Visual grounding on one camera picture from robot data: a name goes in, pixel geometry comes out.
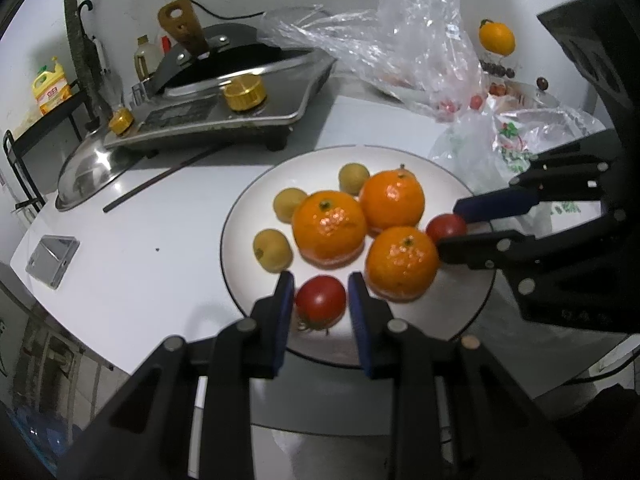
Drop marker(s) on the cooking oil bottle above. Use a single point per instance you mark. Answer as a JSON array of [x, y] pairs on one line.
[[144, 60]]

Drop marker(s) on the yellow detergent bottle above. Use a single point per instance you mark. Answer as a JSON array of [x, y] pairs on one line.
[[52, 92]]

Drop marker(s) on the steel wok lid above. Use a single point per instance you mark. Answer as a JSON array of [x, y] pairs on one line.
[[90, 175]]

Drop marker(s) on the longan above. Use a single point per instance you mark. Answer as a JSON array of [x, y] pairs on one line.
[[272, 250], [354, 177], [289, 203]]

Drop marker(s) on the black metal rack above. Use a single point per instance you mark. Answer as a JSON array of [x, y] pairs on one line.
[[17, 170]]

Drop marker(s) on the black chopstick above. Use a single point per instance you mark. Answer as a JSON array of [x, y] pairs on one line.
[[167, 176]]

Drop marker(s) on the white plate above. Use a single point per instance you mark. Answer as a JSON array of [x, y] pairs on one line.
[[450, 300]]

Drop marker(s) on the small silver rectangular case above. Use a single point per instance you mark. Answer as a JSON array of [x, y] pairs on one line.
[[52, 260]]

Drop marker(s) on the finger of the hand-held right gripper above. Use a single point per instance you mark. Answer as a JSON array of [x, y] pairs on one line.
[[495, 205], [480, 251]]

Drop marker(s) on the printed plastic bag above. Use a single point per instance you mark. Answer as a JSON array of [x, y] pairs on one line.
[[505, 150]]

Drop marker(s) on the mandarin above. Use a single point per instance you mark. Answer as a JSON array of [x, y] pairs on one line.
[[402, 262], [391, 200], [328, 227]]

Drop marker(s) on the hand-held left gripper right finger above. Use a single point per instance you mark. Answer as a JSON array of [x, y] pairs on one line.
[[360, 320]]

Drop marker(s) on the black umbrella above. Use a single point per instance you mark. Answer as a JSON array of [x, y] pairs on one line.
[[97, 60]]

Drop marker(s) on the dark vertical pipe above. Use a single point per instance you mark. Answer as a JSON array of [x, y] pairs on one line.
[[75, 50]]

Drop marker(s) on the steel rimmed wok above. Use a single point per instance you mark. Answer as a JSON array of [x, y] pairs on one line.
[[295, 60]]

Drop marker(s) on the clear box of dark dates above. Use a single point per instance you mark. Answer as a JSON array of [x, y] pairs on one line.
[[497, 69]]

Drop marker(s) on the clear plastic bag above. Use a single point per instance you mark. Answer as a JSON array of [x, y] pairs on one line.
[[400, 35]]

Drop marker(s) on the steel induction cooker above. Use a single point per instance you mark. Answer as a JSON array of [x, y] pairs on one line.
[[200, 115]]

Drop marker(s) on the steel pot lid with knob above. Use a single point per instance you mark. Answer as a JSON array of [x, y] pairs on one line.
[[537, 95]]

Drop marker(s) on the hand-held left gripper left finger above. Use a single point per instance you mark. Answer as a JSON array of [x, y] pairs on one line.
[[282, 320]]

